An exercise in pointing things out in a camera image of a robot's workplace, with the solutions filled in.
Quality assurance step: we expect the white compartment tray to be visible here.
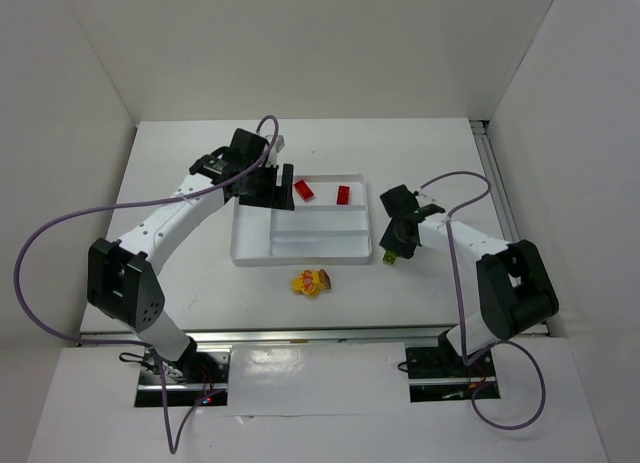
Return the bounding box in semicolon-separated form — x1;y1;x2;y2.
229;174;372;267

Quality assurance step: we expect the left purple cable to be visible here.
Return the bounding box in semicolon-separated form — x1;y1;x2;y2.
12;114;281;455

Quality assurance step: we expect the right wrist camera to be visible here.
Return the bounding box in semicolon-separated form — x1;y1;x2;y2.
413;190;438;208

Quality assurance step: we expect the red lego brick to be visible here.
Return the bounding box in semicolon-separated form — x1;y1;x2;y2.
336;185;351;206
293;179;315;202

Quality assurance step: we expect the lime green lego brick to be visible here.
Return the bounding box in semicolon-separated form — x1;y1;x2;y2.
382;250;398;265

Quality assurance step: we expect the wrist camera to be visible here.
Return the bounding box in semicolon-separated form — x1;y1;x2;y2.
265;135;285;168
413;190;438;208

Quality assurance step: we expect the aluminium side rail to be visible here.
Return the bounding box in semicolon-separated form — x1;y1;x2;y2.
470;121;559;340

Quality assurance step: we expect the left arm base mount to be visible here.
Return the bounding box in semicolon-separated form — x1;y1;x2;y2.
118;348;231;408

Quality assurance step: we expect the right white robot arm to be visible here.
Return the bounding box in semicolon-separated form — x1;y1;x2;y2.
379;185;559;367

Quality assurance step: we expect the brown lego brick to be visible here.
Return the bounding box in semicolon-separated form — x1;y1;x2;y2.
318;269;332;290

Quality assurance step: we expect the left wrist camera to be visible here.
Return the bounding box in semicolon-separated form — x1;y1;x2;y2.
265;135;285;168

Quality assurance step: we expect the aluminium front rail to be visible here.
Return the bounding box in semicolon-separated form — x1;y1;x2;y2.
84;325;449;345

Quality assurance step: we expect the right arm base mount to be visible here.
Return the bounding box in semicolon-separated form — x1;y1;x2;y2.
397;337;501;403

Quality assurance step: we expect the yellow lego brick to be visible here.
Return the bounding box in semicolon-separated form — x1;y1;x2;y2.
291;270;324;298

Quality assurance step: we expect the purple cable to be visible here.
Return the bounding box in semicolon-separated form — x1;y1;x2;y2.
417;170;546;430
12;114;281;455

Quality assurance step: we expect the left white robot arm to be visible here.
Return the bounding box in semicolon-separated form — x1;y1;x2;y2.
87;129;295;379

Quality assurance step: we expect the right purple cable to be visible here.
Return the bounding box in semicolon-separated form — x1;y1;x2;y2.
417;170;546;430

